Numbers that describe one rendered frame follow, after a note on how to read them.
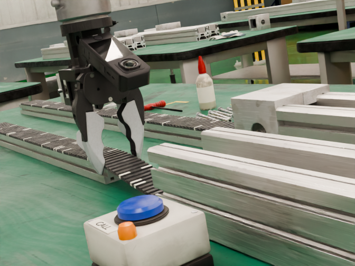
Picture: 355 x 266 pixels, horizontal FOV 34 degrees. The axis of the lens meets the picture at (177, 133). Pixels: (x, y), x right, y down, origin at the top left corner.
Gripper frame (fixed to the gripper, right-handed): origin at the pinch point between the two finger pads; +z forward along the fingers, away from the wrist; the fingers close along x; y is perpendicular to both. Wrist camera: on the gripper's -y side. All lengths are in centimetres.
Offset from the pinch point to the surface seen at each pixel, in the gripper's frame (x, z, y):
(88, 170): 2.0, 2.0, 7.5
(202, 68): -37.9, -5.8, 31.1
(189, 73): -141, 16, 193
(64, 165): 2.1, 2.5, 17.1
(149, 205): 13.0, -4.2, -31.9
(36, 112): -17, 2, 83
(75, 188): 5.5, 3.1, 4.8
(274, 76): -204, 31, 196
